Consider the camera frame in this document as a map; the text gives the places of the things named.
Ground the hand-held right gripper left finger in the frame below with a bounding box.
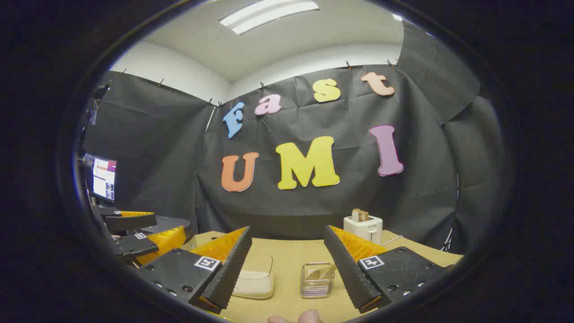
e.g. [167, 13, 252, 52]
[135, 226, 252, 314]

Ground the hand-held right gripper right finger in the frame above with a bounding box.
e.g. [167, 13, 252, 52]
[324, 225, 449, 314]

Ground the wooden spoon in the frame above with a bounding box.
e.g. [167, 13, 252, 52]
[307, 265, 337, 284]

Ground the clear plastic rice container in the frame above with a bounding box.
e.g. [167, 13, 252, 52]
[232, 253, 275, 300]

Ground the wire chopstick holder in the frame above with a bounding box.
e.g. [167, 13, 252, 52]
[300, 262, 336, 299]

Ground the white toaster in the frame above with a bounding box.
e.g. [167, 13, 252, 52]
[344, 215, 383, 245]

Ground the computer monitor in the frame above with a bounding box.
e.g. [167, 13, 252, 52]
[92, 157, 117, 201]

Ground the black backdrop cloth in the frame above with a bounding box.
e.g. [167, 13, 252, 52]
[83, 20, 503, 254]

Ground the ceiling light panel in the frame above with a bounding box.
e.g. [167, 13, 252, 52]
[219, 0, 320, 35]

